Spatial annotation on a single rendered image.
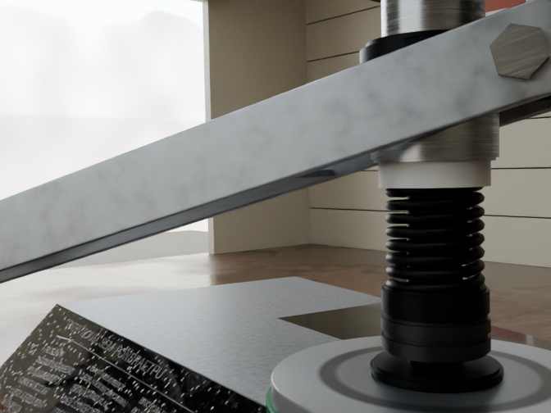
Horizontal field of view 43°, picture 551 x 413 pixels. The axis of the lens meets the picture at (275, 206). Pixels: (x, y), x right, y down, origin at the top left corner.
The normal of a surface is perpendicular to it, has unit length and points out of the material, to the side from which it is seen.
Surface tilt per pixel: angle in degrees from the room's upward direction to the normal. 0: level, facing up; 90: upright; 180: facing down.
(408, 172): 90
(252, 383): 0
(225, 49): 90
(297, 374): 0
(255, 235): 90
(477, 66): 90
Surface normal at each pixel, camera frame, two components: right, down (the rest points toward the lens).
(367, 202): -0.77, 0.05
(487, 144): 0.63, 0.03
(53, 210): -0.39, 0.06
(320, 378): -0.02, -1.00
